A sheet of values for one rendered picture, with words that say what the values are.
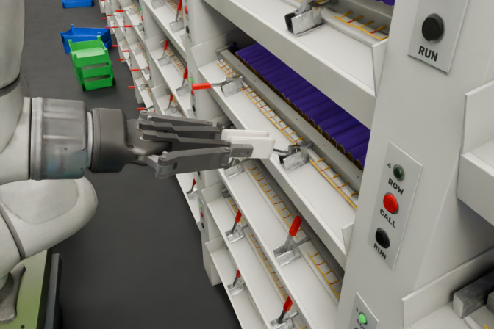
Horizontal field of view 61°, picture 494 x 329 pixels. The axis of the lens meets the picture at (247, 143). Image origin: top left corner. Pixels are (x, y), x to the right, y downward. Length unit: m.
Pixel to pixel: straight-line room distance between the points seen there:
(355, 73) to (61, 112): 0.30
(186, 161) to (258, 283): 0.54
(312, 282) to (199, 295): 0.74
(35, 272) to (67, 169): 0.81
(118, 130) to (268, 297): 0.58
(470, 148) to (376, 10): 0.21
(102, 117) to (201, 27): 0.50
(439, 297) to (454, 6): 0.27
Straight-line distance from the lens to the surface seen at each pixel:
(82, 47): 3.02
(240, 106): 0.78
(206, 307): 1.39
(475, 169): 0.32
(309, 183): 0.59
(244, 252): 1.03
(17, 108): 0.46
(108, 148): 0.48
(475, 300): 0.46
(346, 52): 0.46
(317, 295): 0.71
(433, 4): 0.33
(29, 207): 1.08
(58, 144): 0.46
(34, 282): 1.24
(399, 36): 0.35
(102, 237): 1.66
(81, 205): 1.13
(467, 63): 0.31
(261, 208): 0.84
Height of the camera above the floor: 1.12
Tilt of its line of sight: 33 degrees down
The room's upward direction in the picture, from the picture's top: straight up
